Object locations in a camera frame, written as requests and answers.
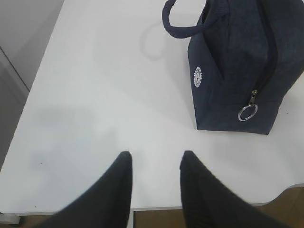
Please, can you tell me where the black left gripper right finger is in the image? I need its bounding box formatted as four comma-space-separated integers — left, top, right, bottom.
180, 151, 286, 228

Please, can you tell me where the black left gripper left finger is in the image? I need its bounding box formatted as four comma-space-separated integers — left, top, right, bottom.
36, 152, 133, 228

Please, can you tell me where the navy blue lunch bag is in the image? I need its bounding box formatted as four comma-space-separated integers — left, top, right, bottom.
162, 0, 304, 135

